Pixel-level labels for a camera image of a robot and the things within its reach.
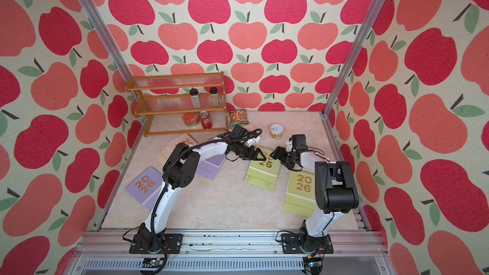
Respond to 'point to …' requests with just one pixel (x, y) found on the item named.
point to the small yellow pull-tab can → (276, 131)
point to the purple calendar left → (146, 188)
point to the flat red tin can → (190, 118)
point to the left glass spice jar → (195, 97)
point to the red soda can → (205, 119)
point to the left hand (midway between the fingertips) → (262, 163)
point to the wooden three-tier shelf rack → (180, 104)
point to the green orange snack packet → (238, 117)
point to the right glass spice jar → (214, 96)
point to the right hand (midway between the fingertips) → (276, 160)
